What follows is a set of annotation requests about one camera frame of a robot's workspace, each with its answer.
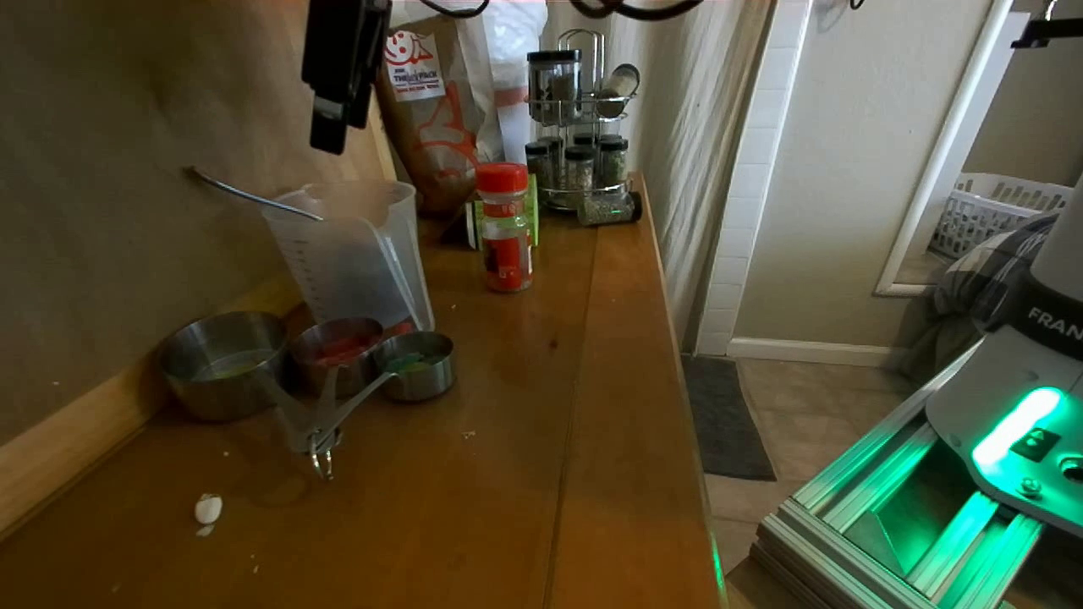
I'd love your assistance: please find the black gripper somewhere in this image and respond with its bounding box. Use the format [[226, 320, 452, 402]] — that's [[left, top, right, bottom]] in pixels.
[[301, 0, 391, 155]]

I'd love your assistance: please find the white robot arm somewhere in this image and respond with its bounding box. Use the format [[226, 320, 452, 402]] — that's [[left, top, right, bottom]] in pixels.
[[913, 204, 1083, 535]]

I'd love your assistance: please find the clear plastic measuring jar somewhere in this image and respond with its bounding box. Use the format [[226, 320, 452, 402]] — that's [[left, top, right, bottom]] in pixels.
[[268, 183, 437, 329]]

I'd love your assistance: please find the brown paper bag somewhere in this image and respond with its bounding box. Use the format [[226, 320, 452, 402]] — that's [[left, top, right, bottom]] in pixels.
[[379, 18, 493, 216]]

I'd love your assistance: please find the red spice bottle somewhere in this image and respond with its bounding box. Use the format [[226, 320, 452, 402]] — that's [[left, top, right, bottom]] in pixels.
[[473, 162, 530, 291]]

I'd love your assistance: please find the rotating spice rack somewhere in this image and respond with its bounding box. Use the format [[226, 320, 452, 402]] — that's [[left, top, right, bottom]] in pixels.
[[525, 26, 639, 227]]

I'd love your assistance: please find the green small box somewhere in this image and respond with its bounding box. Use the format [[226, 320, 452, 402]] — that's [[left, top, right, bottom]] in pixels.
[[465, 189, 541, 248]]

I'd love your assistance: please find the medium steel measuring cup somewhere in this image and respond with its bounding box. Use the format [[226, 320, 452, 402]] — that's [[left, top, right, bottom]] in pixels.
[[287, 320, 381, 419]]

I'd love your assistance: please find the small steel measuring cup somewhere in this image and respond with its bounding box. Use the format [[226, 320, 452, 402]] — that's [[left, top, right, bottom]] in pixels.
[[309, 333, 456, 480]]

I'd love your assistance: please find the large steel measuring cup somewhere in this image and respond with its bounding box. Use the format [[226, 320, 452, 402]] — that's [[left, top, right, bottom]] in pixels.
[[157, 313, 310, 453]]

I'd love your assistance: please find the dark floor mat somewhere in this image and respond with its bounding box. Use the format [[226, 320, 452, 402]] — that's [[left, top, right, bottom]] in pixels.
[[684, 354, 775, 480]]

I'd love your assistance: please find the white laundry basket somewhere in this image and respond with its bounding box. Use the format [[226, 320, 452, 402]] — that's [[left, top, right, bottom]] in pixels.
[[926, 173, 1072, 257]]

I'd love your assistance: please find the plaid grey blanket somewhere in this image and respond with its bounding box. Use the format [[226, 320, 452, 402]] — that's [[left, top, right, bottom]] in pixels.
[[899, 215, 1057, 383]]

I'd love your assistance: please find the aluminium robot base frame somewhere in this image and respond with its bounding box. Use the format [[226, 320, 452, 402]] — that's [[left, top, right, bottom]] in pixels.
[[754, 354, 1042, 609]]

